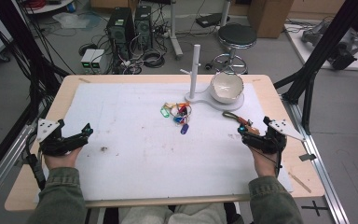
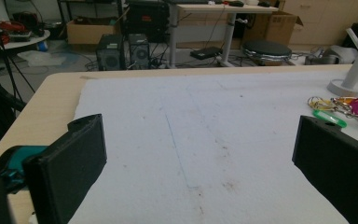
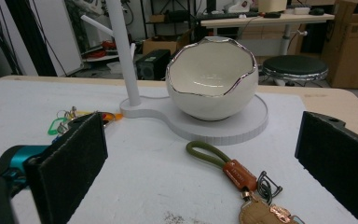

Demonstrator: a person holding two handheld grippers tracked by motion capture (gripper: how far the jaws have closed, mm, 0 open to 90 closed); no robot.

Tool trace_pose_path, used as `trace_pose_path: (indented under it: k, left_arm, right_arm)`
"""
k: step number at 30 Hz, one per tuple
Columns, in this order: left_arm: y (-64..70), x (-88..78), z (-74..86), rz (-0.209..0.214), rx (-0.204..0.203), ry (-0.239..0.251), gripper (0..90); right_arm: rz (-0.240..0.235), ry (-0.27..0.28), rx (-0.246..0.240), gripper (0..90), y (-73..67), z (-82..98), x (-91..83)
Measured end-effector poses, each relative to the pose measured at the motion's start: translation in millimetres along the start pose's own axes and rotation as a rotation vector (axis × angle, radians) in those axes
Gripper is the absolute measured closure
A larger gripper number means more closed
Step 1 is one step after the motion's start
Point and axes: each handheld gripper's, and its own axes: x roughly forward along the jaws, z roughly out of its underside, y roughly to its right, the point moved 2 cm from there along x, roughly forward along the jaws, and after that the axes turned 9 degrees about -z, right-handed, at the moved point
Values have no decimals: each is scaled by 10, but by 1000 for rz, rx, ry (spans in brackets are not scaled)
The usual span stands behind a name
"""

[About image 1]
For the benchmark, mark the person's lap light trousers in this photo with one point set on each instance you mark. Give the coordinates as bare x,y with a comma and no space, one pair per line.
174,216

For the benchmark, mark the black metal frame post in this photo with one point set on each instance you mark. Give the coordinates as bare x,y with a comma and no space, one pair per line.
317,53
21,46

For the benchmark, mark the grey tape piece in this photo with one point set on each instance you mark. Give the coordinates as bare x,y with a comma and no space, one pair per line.
307,157

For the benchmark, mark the white metal table leg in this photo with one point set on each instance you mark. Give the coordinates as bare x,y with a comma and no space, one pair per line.
174,34

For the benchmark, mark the thin wooden stick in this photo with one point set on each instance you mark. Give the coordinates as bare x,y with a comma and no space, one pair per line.
300,182

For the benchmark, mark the black tape cross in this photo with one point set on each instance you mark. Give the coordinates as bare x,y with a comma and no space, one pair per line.
314,207

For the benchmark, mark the black round stool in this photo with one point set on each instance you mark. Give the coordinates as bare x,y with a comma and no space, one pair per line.
236,35

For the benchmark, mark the aluminium rail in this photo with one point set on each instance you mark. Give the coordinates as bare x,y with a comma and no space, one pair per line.
323,174
6,161

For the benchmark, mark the round white table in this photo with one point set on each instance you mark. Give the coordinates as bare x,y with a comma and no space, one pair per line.
49,7

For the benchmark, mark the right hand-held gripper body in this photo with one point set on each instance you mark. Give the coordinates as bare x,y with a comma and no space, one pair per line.
272,143

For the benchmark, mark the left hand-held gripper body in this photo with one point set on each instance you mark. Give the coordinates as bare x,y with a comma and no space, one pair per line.
51,144

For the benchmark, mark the white key stand with pegs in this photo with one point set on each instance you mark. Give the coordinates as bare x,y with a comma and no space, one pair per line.
195,71

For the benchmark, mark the white bowl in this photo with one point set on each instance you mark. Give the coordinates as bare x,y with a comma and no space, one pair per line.
227,88

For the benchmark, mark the white power supply box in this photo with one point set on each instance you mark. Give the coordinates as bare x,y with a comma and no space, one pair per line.
99,61
87,60

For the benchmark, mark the white platform board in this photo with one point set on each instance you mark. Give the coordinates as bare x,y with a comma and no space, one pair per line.
298,46

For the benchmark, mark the person's left hand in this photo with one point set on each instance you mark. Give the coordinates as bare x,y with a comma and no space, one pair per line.
60,161

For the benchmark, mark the black flat device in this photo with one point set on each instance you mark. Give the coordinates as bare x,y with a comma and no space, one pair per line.
211,20

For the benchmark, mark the black computer tower green sticker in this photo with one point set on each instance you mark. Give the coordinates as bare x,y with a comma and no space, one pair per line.
119,29

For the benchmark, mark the wooden table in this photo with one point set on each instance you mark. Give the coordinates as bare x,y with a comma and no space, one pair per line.
295,161

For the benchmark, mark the bunch of coloured key tags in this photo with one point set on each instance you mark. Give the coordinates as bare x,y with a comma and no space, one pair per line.
180,115

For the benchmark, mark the cardboard box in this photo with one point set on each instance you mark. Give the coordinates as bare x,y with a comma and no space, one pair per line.
268,17

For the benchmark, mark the clear plastic bag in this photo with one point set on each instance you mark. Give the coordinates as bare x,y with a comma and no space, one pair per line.
74,21

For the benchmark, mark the grey machine on platform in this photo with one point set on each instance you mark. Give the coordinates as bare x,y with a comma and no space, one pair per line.
338,46

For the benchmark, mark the person's right hand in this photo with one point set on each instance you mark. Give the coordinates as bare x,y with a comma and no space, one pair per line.
265,166

